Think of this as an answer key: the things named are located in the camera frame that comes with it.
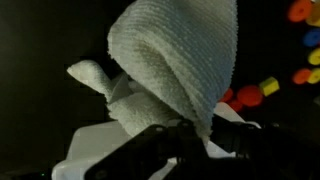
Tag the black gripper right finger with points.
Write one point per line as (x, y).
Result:
(266, 153)

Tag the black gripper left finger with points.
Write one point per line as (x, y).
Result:
(150, 153)

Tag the red toy bead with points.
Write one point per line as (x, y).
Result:
(236, 105)
(250, 95)
(228, 95)

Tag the yellow toy block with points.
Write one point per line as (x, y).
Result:
(269, 86)

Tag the orange toy bead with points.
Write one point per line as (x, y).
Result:
(301, 76)
(300, 10)

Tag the yellow toy bead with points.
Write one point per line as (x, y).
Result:
(315, 56)
(315, 15)
(314, 76)

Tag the white terry towel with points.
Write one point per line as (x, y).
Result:
(173, 60)

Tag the blue toy bead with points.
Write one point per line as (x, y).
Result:
(311, 36)

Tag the white plastic bin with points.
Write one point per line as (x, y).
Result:
(93, 146)

